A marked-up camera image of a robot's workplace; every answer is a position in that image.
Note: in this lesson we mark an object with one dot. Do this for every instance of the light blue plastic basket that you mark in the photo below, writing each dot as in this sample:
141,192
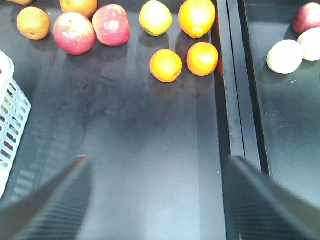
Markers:
14,112

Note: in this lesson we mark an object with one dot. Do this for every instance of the small orange left of apples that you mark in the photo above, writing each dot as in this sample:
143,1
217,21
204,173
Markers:
33,23

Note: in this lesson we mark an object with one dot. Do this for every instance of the red apple by peaches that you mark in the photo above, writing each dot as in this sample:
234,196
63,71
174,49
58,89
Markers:
306,18

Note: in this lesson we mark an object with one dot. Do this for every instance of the yellow orange citrus fruit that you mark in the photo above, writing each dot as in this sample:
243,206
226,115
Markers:
155,18

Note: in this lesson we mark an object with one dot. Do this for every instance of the peach right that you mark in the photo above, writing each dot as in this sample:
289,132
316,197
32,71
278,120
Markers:
310,42

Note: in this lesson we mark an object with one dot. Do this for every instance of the small orange front right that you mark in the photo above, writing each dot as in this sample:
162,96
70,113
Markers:
202,59

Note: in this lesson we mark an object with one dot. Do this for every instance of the pink red apple right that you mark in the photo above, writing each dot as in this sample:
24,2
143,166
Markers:
111,25

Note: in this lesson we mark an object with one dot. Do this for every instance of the small orange front left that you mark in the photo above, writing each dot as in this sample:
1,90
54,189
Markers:
165,65

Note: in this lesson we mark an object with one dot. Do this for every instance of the pink red apple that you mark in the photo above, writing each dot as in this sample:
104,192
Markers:
111,25
74,33

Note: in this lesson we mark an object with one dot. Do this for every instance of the black wooden fruit stand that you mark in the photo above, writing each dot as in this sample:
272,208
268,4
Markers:
157,150

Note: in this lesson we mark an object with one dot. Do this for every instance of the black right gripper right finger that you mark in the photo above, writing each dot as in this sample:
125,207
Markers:
260,209

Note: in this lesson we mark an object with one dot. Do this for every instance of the orange behind pink apples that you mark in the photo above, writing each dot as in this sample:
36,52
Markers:
84,7

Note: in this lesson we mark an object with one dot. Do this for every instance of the peach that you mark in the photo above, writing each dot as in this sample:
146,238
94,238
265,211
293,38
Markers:
310,42
285,57

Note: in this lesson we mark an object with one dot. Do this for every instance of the peach left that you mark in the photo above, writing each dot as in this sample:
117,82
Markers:
285,57

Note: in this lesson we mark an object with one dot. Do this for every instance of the pink red apple left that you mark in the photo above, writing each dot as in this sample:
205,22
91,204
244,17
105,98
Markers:
74,33

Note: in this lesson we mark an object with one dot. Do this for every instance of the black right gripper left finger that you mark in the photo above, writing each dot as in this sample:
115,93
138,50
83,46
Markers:
55,211

